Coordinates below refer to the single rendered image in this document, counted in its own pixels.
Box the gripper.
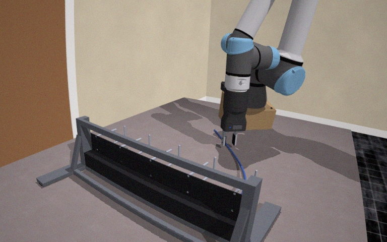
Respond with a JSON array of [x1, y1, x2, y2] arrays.
[[221, 74, 250, 146]]

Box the grey patch panel rack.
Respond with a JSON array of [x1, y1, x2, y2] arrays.
[[36, 116, 282, 242]]

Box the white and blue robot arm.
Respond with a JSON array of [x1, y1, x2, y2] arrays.
[[221, 0, 319, 109]]

